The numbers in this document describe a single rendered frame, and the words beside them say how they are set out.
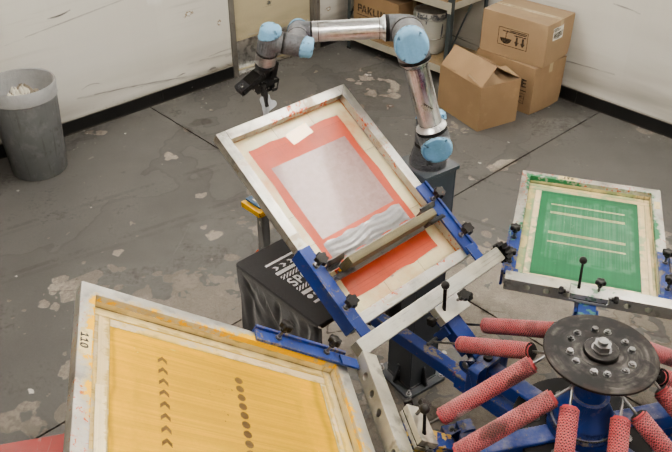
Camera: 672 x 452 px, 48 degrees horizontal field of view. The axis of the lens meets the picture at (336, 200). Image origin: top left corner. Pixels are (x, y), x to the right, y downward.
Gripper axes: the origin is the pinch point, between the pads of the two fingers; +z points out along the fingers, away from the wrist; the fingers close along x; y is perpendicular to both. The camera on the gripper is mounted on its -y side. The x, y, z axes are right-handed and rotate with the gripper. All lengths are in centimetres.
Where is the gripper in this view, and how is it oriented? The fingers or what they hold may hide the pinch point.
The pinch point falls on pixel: (253, 108)
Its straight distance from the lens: 285.4
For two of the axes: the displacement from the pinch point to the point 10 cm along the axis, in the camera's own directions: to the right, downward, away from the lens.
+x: -6.5, -6.3, 4.2
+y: 7.3, -3.7, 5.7
